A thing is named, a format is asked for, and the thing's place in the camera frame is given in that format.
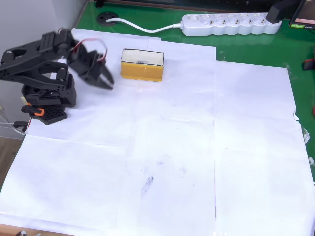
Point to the box with green label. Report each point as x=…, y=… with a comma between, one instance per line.
x=304, y=17

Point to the yellow rectangular box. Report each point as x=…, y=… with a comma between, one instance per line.
x=141, y=72

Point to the black power adapter plug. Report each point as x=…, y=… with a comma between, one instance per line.
x=278, y=11

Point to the black pegboard organiser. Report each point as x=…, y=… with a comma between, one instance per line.
x=197, y=4

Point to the white power strip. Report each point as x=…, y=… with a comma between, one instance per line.
x=233, y=25

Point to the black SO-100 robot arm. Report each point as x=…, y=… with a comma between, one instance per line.
x=37, y=61

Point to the black and orange table clamp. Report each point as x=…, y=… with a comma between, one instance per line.
x=34, y=110

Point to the green desk mat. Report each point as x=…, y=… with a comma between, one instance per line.
x=258, y=46

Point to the red and black small tool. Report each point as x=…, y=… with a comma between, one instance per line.
x=308, y=64

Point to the white paper sheet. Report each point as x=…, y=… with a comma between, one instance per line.
x=73, y=184
x=123, y=98
x=187, y=56
x=253, y=147

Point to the small black battery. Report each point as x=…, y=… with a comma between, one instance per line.
x=142, y=62

